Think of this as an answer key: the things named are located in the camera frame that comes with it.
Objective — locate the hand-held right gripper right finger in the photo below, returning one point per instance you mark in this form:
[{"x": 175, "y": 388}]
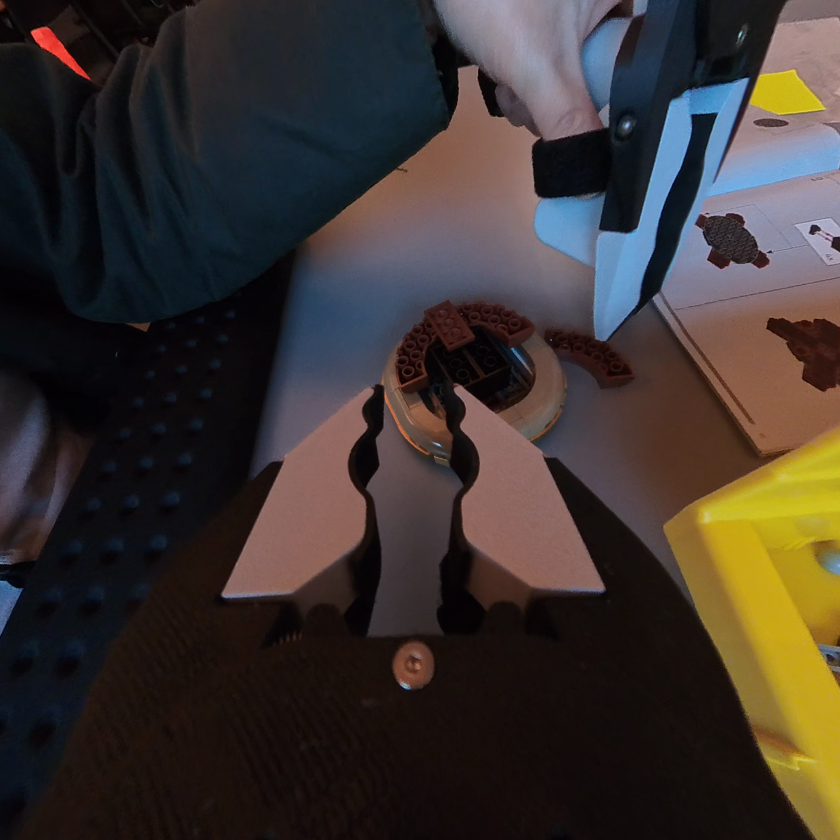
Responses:
[{"x": 531, "y": 525}]

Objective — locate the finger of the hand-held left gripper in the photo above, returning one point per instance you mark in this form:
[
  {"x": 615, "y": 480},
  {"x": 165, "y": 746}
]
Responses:
[
  {"x": 623, "y": 275},
  {"x": 722, "y": 118}
]

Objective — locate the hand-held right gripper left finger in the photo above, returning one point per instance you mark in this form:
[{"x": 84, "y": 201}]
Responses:
[{"x": 302, "y": 525}]

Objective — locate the brown curved brick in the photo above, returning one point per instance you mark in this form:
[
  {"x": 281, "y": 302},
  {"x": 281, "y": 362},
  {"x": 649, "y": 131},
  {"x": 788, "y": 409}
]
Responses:
[{"x": 590, "y": 358}]

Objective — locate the tan brick pot base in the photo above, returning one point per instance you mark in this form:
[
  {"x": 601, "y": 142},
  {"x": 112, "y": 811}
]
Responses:
[{"x": 544, "y": 394}]

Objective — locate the yellow plastic bin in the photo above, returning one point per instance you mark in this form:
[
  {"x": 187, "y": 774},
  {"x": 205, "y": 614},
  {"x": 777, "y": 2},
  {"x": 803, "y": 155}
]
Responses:
[{"x": 741, "y": 623}]

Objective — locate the person's left forearm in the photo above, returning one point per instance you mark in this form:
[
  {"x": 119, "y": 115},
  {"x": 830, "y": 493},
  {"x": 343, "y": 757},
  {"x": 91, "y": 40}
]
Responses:
[{"x": 229, "y": 164}]

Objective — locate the person's left hand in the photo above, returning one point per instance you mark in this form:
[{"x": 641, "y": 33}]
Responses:
[{"x": 525, "y": 52}]

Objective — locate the yellow sticky note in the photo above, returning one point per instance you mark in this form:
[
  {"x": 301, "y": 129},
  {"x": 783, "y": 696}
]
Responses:
[{"x": 784, "y": 92}]

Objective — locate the instruction booklet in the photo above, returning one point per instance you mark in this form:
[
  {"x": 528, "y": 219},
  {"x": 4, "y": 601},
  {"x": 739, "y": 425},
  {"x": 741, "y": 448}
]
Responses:
[{"x": 754, "y": 328}]

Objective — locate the orange traffic cone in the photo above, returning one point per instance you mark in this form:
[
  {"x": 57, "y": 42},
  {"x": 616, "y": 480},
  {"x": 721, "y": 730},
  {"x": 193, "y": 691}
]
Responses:
[{"x": 59, "y": 52}]

